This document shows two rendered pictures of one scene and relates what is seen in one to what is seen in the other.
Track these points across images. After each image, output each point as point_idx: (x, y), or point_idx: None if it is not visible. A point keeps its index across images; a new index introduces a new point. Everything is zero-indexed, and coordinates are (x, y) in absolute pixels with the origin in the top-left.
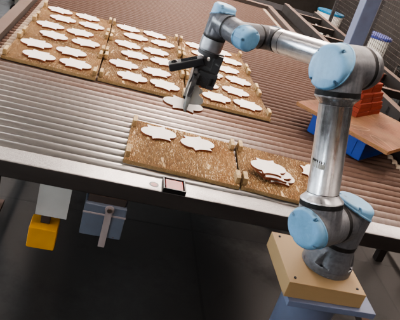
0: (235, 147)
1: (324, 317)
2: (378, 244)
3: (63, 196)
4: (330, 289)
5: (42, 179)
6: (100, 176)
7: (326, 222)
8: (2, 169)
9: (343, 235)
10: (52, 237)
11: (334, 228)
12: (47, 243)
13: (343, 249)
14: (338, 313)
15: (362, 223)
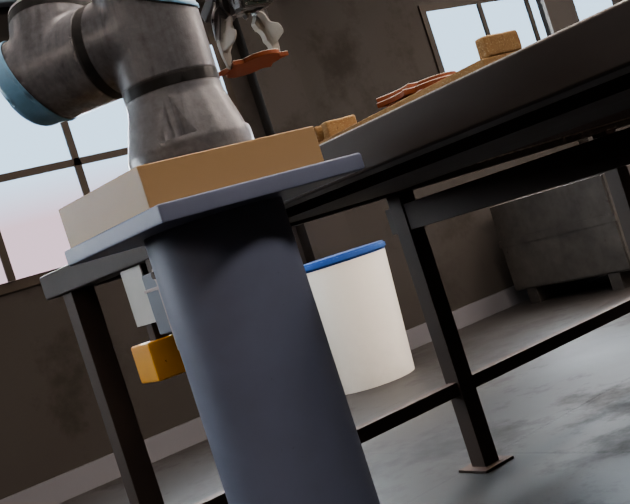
0: None
1: (181, 287)
2: (518, 90)
3: (139, 282)
4: (96, 189)
5: (113, 263)
6: None
7: (8, 43)
8: (91, 270)
9: (60, 53)
10: (148, 356)
11: (24, 46)
12: (150, 369)
13: (125, 93)
14: (117, 240)
15: (105, 9)
